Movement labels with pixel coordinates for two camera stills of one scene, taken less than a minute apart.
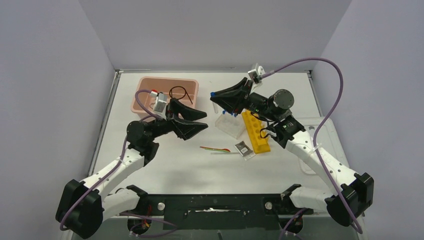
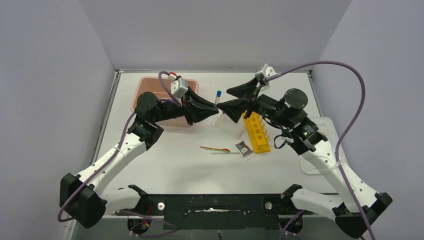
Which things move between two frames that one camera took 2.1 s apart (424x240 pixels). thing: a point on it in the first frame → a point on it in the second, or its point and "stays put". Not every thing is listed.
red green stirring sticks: x=225 y=149 stays put
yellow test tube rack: x=254 y=124 stays put
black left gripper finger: x=176 y=107 → x=195 y=99
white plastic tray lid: x=326 y=137 stays put
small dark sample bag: x=246 y=151 stays put
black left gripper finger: x=185 y=130 → x=198 y=113
